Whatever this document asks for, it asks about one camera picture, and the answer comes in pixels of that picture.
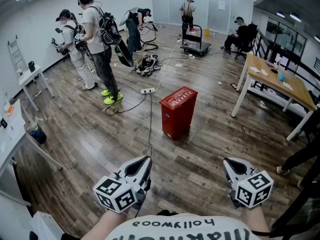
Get black office chair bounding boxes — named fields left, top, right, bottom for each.
left=229, top=23, right=260, bottom=60

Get white ladder rack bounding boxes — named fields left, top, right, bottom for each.
left=7, top=35, right=28, bottom=73

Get black backpack rig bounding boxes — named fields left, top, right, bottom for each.
left=98, top=11, right=135, bottom=68

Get white paper sheet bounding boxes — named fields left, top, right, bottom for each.
left=7, top=112, right=26, bottom=140

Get person's left forearm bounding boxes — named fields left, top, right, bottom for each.
left=81, top=207, right=132, bottom=240

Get person's right forearm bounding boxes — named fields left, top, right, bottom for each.
left=241, top=205, right=272, bottom=237

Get black power cable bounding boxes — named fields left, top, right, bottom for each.
left=104, top=93, right=147, bottom=117
left=147, top=93, right=154, bottom=158

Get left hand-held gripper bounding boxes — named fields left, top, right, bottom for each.
left=92, top=155, right=153, bottom=214

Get white desk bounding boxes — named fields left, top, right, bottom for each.
left=0, top=98, right=63, bottom=207

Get person's white printed t-shirt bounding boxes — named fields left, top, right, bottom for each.
left=104, top=213, right=261, bottom=240

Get person's black trousers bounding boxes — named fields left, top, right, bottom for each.
left=156, top=209, right=180, bottom=217

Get white power cable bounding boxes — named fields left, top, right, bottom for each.
left=154, top=39, right=181, bottom=91

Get black metal railing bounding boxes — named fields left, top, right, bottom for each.
left=252, top=26, right=320, bottom=110

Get black platform trolley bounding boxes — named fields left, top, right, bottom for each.
left=180, top=23, right=212, bottom=57

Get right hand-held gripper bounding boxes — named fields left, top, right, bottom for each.
left=222, top=157, right=275, bottom=209

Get black vacuum hose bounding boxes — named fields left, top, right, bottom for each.
left=139, top=20, right=160, bottom=52

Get wooden top table white legs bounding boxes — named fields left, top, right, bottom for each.
left=231, top=52, right=318, bottom=142

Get white cardboard box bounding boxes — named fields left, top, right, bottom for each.
left=29, top=211, right=66, bottom=240

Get harness gear pile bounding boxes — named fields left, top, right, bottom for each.
left=131, top=53, right=163, bottom=77

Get silver backpack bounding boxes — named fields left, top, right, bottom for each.
left=118, top=7, right=141, bottom=27

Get small white table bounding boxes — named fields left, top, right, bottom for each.
left=18, top=64, right=55, bottom=112

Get black bin with bottles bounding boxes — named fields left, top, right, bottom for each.
left=26, top=122, right=48, bottom=145

